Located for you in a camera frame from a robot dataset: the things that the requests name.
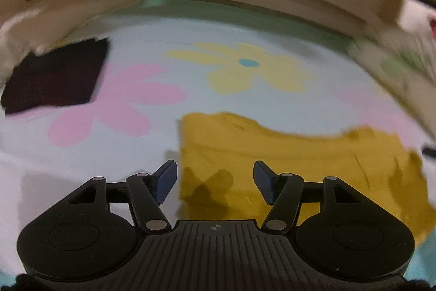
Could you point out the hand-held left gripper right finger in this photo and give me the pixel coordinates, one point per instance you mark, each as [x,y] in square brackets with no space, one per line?
[264,182]

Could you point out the floral white comforter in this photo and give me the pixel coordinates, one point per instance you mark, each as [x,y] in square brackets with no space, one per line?
[402,72]

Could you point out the dark folded cloth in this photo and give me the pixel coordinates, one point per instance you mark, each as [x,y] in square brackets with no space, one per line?
[54,76]

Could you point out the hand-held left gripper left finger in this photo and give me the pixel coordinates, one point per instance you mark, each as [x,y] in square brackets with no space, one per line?
[167,180]

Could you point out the flower-printed bed sheet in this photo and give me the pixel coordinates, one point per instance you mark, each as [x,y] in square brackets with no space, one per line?
[143,79]

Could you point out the yellow knit sweater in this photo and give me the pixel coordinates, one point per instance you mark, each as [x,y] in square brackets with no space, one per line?
[306,158]

